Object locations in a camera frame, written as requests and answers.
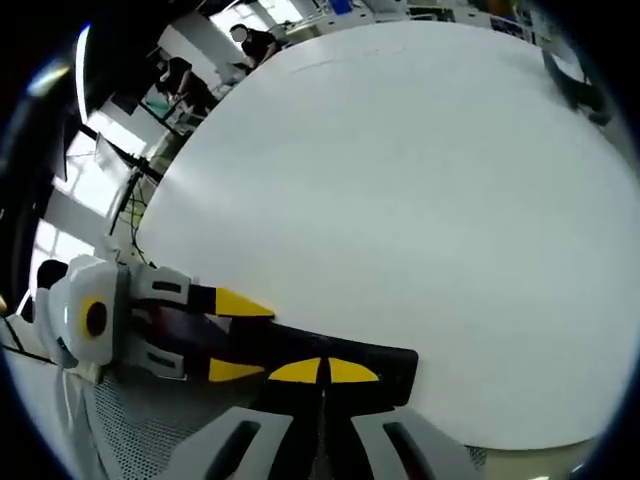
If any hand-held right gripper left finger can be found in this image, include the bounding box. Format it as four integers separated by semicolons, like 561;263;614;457
168;356;327;480

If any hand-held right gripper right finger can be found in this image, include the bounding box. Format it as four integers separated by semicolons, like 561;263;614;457
325;356;485;480

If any black remote control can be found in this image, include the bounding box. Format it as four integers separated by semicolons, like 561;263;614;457
226;318;420;407

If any grey mesh chair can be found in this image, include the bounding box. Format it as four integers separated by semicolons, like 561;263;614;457
0;319;311;480

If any black curved object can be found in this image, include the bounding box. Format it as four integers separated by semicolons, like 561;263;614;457
541;49;616;128

